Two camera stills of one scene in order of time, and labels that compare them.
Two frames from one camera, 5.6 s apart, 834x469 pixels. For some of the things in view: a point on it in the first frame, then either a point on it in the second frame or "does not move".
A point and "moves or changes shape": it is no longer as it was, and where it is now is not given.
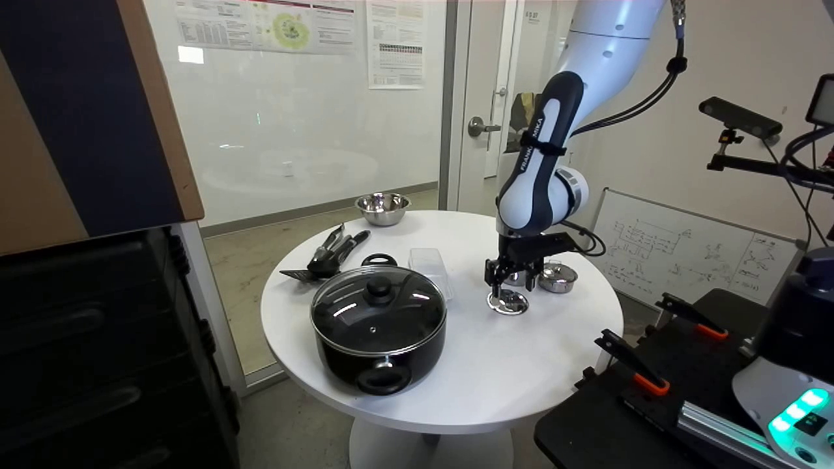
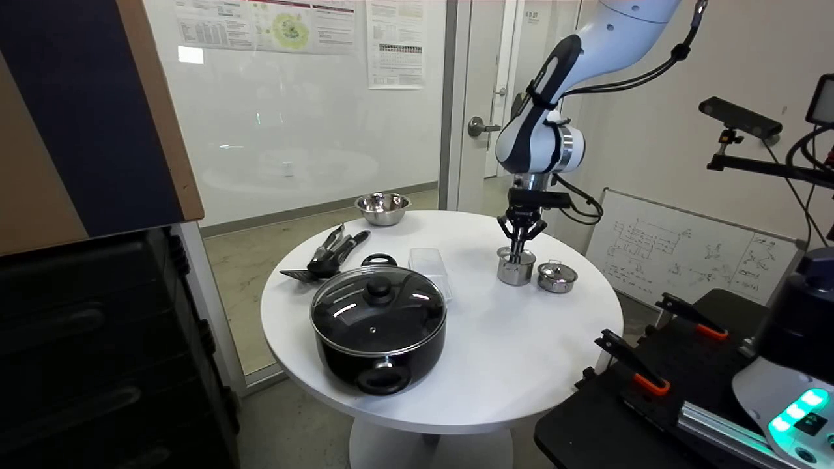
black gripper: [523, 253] -> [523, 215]
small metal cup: [509, 302] moves or changes shape
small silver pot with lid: [557, 276] does not move
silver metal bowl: [385, 210] does not move
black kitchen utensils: [330, 257] does not move
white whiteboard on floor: [673, 253] does not move
